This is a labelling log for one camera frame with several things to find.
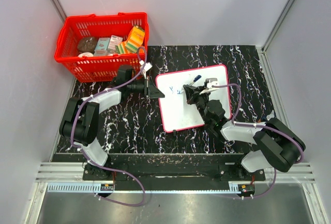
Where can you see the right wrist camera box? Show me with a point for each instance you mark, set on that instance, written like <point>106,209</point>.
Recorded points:
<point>211,84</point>

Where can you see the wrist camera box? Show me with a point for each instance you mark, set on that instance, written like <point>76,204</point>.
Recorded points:
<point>146,66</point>
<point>211,84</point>

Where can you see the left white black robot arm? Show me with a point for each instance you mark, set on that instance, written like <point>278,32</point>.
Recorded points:
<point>80,121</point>

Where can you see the light blue snack box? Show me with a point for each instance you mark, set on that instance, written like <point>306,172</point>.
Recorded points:
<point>101,47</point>

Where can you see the red plastic shopping basket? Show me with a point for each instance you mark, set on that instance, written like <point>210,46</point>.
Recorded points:
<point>98,68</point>

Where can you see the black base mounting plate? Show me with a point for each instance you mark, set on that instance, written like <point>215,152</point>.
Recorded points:
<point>174,172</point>

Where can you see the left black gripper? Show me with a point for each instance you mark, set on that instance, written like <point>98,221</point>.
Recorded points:
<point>150,90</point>

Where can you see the orange yellow sponge pack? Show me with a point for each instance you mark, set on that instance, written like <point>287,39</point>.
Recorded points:
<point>136,37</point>

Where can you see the white round lid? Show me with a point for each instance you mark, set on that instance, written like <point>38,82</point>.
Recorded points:
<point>86,54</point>

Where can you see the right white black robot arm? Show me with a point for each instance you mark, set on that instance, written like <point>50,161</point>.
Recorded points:
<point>278,147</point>

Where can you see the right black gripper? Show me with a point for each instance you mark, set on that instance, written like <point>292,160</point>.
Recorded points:
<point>193,93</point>

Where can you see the green yellow sponge pack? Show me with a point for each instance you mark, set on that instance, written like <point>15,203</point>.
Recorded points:
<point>128,47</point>

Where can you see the pink framed whiteboard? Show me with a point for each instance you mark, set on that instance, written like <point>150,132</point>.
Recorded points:
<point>175,112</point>

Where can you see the orange spray bottle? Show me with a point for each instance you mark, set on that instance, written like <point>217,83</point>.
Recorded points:
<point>267,117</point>

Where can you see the blue capped whiteboard marker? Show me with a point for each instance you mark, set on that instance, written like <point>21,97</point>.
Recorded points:
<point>194,80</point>

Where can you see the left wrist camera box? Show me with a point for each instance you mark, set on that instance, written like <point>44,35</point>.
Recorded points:
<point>146,66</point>

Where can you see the pink white snack box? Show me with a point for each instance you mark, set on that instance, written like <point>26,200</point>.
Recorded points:
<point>113,43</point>

